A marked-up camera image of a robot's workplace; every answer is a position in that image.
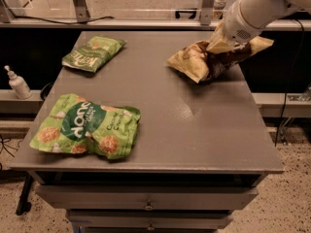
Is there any black hanging cable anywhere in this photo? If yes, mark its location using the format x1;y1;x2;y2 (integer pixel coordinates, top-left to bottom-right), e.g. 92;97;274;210
274;17;306;148

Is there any left metal frame post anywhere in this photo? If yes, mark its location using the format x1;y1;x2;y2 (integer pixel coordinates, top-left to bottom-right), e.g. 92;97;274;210
72;0;90;23

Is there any drawer knob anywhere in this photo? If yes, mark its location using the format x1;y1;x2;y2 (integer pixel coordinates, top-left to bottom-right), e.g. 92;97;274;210
146;223;155;231
144;202;154;211

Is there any green Kettle jalapeno chip bag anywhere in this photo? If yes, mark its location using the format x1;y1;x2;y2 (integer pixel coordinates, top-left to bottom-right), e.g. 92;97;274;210
62;36;126;73

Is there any upper drawer knob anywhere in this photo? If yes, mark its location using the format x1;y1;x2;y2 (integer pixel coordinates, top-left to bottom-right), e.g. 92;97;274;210
144;202;154;211

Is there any upper grey drawer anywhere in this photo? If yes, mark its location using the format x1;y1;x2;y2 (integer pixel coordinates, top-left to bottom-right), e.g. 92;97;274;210
36;185;259;211

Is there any black cable on ledge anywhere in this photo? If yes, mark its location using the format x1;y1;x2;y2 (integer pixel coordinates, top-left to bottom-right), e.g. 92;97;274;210
8;7;115;26

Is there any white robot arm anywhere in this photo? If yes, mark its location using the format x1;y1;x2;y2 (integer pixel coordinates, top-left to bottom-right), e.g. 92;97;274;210
207;0;311;54

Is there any black table leg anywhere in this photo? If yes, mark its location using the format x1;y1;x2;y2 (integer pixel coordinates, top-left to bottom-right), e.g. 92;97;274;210
16;175;34;216

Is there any lower grey drawer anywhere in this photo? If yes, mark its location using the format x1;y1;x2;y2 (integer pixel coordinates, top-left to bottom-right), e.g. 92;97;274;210
66;210;233;230

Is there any lower drawer knob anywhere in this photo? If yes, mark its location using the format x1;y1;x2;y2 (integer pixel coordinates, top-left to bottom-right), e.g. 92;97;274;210
146;223;155;231

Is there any grey drawer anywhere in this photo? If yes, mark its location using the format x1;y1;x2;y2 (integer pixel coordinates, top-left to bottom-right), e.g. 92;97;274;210
66;210;233;230
36;185;259;211

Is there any green coconut crunch snack bag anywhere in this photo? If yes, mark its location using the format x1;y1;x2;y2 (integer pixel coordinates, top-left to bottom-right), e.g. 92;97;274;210
30;94;141;160

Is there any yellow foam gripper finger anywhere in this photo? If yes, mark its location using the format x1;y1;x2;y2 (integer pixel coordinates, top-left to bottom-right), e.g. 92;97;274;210
213;21;224;40
207;32;235;54

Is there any metal frame post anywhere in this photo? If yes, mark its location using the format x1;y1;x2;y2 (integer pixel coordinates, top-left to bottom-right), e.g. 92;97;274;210
199;0;215;25
72;0;90;23

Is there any white pump bottle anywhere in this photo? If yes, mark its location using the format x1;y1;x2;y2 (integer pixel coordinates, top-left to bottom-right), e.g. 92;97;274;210
4;65;32;99

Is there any yellow brown sea salt chip bag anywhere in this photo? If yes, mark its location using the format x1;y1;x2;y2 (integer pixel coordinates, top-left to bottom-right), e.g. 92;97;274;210
167;36;274;83

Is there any right metal frame post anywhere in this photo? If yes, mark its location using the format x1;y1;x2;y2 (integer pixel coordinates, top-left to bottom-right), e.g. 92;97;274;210
199;0;215;25

